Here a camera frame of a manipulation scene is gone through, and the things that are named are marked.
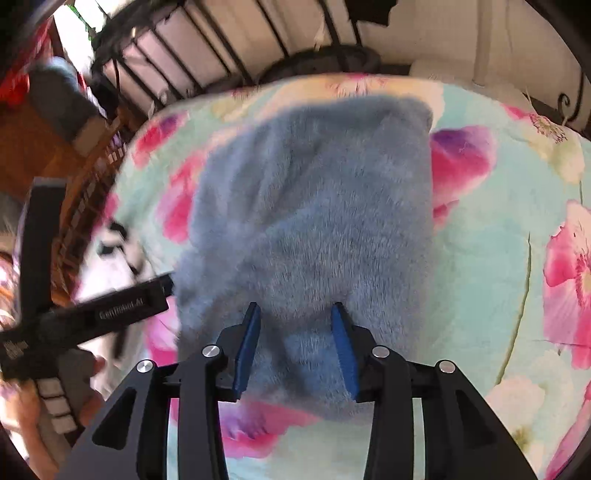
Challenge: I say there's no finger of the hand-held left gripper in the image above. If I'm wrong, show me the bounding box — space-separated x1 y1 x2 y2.
111 318 132 363

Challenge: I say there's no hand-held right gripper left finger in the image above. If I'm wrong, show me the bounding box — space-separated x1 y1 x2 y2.
55 302 263 480

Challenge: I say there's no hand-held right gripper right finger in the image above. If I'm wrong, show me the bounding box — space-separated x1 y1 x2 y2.
330 302 539 480

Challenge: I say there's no white garment with black trim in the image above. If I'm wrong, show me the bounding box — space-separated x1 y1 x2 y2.
76 220 176 370

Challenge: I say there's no blue-grey fluffy garment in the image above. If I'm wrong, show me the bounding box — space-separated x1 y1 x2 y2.
173 95 437 423

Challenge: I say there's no person's left hand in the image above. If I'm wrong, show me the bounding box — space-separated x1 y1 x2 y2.
74 353 112 430

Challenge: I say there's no wooden furniture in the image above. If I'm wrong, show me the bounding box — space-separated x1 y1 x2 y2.
0 104 141 308

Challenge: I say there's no floral blanket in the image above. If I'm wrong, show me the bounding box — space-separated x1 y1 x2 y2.
104 74 591 480

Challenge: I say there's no grey cloth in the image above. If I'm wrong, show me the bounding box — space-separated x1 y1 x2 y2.
28 60 108 145

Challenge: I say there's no red cloth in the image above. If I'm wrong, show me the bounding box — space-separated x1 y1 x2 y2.
0 18 56 104

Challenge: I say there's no black metal bed headboard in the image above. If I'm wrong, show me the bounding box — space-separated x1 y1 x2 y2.
90 0 591 134

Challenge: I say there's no dark cushion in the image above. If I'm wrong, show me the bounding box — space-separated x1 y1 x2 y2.
259 44 384 86

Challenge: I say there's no black cloth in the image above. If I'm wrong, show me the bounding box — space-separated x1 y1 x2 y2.
346 0 402 28

